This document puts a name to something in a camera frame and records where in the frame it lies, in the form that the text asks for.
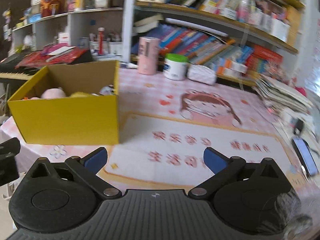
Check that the white cubby shelf unit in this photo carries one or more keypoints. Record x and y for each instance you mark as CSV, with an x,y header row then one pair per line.
x,y
76,24

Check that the white rolled paper tube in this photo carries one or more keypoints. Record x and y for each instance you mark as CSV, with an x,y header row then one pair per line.
x,y
196,26

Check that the yellow tape roll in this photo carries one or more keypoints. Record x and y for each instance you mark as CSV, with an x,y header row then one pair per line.
x,y
81,95

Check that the smartphone with lit screen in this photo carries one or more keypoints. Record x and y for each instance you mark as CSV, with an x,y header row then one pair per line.
x,y
305,157

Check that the white pen holder cup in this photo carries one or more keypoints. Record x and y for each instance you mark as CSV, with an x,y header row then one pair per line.
x,y
107,47

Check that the large pink plush toy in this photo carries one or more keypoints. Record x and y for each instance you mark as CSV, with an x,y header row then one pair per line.
x,y
53,93

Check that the grey toy car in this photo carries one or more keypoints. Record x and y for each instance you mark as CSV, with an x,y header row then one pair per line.
x,y
107,90

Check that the stack of papers and magazines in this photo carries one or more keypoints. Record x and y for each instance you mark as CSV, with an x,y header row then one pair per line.
x,y
279,96

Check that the row of leaning books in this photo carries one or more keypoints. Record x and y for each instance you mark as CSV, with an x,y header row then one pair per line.
x,y
195,46

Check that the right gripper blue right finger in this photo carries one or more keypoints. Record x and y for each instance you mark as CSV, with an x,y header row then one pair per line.
x,y
218,162

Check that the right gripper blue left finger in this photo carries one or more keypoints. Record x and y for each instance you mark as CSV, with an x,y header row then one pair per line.
x,y
91,164

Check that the red tassel doll ornament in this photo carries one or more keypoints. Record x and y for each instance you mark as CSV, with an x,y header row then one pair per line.
x,y
100,40

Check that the white jar green lid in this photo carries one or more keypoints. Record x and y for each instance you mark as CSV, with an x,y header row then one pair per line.
x,y
175,67

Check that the red fortune god figurine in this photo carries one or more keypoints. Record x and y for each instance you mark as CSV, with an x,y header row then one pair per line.
x,y
52,7

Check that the yellow cardboard box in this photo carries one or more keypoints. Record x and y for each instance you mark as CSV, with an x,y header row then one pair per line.
x,y
92,120

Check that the black electronic keyboard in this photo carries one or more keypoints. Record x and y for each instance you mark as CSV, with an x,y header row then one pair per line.
x,y
8,70

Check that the white quilted pouch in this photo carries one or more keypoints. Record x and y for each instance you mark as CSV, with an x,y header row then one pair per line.
x,y
202,74

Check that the pink cylindrical humidifier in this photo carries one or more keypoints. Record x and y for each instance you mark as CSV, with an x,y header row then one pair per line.
x,y
148,52

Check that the orange blue white box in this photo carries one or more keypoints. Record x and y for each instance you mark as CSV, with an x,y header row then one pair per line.
x,y
230,68

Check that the pink cartoon table mat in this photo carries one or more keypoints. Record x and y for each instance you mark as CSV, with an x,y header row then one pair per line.
x,y
164,128

